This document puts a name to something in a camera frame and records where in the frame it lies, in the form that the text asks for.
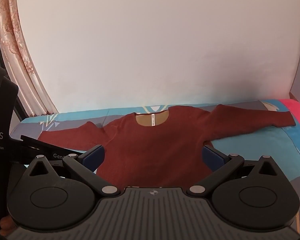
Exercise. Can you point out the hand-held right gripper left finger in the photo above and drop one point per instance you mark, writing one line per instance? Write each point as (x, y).
(95, 156)

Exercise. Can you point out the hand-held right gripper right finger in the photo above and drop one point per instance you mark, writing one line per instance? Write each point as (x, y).
(212, 157)

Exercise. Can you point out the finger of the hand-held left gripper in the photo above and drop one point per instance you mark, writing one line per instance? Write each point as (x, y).
(50, 148)

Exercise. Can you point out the dark red long-sleeved sweater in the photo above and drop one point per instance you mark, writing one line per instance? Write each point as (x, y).
(152, 150)

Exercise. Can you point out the blue patterned bed sheet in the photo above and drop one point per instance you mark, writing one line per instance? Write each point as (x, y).
(262, 147)

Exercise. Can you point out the beige floral curtain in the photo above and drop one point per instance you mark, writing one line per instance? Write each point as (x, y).
(17, 42)

